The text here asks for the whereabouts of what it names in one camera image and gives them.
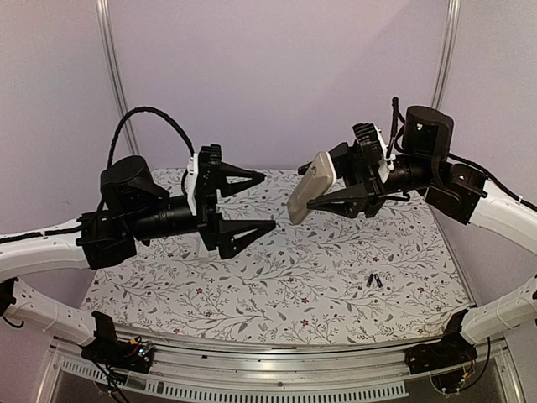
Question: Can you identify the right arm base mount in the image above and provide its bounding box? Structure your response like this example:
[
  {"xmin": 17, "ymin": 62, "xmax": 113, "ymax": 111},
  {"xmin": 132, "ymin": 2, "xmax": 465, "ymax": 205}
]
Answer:
[{"xmin": 404, "ymin": 309, "xmax": 477, "ymax": 395}]

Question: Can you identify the right aluminium corner post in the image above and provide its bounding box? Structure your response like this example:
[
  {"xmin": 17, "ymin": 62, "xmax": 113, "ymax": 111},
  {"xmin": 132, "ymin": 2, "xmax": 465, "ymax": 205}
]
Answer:
[{"xmin": 430, "ymin": 0, "xmax": 461, "ymax": 109}]

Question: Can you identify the left aluminium corner post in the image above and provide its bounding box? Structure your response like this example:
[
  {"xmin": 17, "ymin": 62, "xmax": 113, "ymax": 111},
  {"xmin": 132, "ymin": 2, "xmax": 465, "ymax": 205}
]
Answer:
[{"xmin": 94, "ymin": 0, "xmax": 142, "ymax": 156}]

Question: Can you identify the floral patterned table mat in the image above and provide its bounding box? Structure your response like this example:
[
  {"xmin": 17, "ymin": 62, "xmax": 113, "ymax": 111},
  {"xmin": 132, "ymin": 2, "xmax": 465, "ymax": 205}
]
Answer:
[{"xmin": 82, "ymin": 170, "xmax": 473, "ymax": 345}]

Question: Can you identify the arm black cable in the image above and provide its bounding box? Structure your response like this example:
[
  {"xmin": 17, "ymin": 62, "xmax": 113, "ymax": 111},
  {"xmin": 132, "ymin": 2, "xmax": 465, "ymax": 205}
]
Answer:
[
  {"xmin": 107, "ymin": 106, "xmax": 196, "ymax": 169},
  {"xmin": 388, "ymin": 97, "xmax": 404, "ymax": 156}
]

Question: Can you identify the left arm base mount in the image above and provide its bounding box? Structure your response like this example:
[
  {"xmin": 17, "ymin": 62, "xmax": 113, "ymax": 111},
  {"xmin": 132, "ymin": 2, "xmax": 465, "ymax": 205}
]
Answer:
[{"xmin": 81, "ymin": 311, "xmax": 155, "ymax": 374}]

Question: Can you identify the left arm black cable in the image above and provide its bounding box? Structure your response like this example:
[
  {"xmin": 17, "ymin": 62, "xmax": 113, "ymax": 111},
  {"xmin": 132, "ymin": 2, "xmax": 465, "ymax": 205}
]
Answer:
[{"xmin": 107, "ymin": 106, "xmax": 196, "ymax": 169}]

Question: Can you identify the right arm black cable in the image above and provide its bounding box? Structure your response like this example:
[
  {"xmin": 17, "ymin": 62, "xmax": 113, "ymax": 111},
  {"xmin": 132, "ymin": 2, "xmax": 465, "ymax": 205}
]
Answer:
[{"xmin": 388, "ymin": 97, "xmax": 404, "ymax": 156}]

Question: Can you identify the small white remote control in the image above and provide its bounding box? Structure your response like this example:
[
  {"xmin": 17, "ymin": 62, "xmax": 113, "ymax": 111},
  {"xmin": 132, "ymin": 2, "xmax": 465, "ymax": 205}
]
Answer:
[{"xmin": 287, "ymin": 151, "xmax": 336, "ymax": 225}]

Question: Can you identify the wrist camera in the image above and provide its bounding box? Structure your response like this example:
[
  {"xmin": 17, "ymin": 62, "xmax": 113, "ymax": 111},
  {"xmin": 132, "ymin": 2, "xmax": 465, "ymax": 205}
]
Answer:
[
  {"xmin": 182, "ymin": 153, "xmax": 199, "ymax": 216},
  {"xmin": 352, "ymin": 123, "xmax": 395, "ymax": 183}
]

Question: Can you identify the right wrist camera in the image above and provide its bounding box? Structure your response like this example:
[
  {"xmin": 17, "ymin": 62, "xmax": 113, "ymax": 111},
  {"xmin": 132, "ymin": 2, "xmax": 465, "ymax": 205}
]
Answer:
[{"xmin": 352, "ymin": 123, "xmax": 395, "ymax": 183}]

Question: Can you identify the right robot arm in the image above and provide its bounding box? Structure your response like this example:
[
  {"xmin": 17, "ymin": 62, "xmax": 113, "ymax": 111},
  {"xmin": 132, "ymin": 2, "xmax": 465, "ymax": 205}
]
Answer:
[{"xmin": 289, "ymin": 106, "xmax": 536, "ymax": 253}]

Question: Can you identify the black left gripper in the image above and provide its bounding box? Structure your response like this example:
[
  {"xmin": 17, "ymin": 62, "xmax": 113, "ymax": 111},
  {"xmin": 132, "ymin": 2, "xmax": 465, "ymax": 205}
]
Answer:
[{"xmin": 128, "ymin": 160, "xmax": 277, "ymax": 259}]

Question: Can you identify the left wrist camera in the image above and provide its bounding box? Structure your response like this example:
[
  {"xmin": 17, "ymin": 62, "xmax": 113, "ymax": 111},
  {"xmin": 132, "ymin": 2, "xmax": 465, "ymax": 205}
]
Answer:
[{"xmin": 182, "ymin": 153, "xmax": 199, "ymax": 216}]

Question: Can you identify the aluminium front frame rail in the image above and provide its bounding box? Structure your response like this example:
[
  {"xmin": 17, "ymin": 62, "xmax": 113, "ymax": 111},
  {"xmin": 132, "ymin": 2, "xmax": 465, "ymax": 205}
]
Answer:
[{"xmin": 36, "ymin": 326, "xmax": 529, "ymax": 402}]

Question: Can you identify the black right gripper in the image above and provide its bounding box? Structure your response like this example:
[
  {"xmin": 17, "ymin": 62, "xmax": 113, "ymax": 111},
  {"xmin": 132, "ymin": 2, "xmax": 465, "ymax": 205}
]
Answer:
[{"xmin": 299, "ymin": 139, "xmax": 436, "ymax": 217}]

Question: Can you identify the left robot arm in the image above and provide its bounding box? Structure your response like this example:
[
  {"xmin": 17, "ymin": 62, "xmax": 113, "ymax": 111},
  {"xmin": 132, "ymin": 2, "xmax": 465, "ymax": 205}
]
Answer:
[{"xmin": 1, "ymin": 144, "xmax": 275, "ymax": 364}]

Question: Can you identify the aluminium corner post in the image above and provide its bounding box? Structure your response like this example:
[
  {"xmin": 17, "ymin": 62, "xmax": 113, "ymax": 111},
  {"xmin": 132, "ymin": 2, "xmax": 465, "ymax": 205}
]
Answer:
[
  {"xmin": 430, "ymin": 0, "xmax": 461, "ymax": 109},
  {"xmin": 94, "ymin": 0, "xmax": 142, "ymax": 156}
]

